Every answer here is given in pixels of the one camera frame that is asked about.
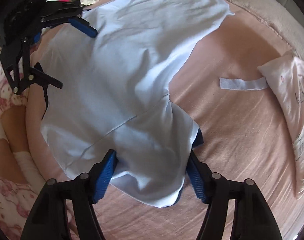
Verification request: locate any white shirt with navy trim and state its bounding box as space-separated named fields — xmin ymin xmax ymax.
xmin=40 ymin=0 xmax=231 ymax=207

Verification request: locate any pink floral pajama leg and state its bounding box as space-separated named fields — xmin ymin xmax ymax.
xmin=0 ymin=62 xmax=44 ymax=239

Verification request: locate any white fabric strip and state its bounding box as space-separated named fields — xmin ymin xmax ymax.
xmin=219 ymin=77 xmax=268 ymax=91

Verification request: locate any folded pink cat pajamas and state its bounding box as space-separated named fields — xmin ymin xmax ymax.
xmin=257 ymin=53 xmax=304 ymax=196

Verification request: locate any beige padded headboard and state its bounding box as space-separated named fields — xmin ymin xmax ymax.
xmin=230 ymin=0 xmax=304 ymax=60

